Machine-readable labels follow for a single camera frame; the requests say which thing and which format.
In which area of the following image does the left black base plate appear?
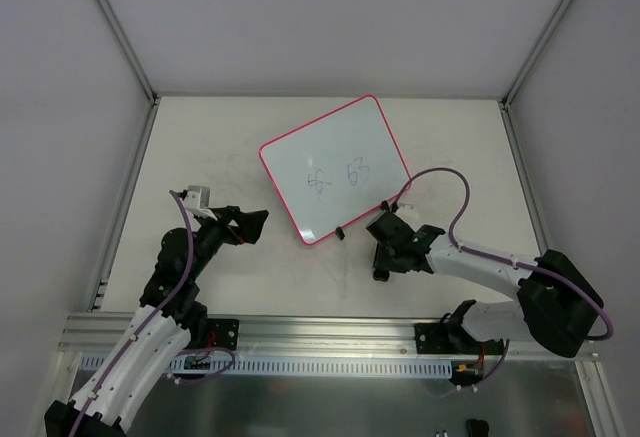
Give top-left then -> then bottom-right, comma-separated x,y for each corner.
200,317 -> 240,351

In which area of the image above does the aluminium frame post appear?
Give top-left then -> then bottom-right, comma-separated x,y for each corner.
93,0 -> 158,104
501,0 -> 576,109

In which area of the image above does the aluminium mounting rail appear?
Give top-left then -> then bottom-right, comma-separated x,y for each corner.
57,310 -> 600,361

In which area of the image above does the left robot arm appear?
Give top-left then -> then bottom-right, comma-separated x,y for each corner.
44,206 -> 269,436

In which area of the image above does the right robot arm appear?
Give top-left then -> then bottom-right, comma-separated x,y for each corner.
367,210 -> 604,358

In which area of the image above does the slotted cable duct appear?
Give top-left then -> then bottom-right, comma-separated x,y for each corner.
79,352 -> 454,380

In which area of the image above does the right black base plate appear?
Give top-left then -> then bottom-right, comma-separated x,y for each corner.
414,323 -> 473,355

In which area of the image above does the right aluminium frame post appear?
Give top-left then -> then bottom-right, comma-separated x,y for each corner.
501,0 -> 576,109

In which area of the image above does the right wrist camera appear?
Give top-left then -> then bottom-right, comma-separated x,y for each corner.
396,203 -> 419,220

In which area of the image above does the pink framed whiteboard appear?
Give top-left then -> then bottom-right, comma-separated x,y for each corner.
259,95 -> 409,246

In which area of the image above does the left aluminium frame post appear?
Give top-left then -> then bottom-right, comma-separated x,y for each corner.
93,0 -> 158,104

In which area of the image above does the black object bottom edge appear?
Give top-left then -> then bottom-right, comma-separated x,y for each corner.
466,419 -> 490,437

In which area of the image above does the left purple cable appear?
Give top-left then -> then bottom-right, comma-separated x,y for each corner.
69,189 -> 196,437

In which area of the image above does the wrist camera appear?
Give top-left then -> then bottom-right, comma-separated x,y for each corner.
181,185 -> 214,218
396,203 -> 419,220

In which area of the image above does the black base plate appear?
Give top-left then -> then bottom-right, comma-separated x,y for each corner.
414,323 -> 473,355
200,317 -> 240,351

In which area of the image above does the black whiteboard eraser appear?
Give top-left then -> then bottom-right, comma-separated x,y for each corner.
372,269 -> 390,283

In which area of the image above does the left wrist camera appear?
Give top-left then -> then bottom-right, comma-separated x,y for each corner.
181,185 -> 214,218

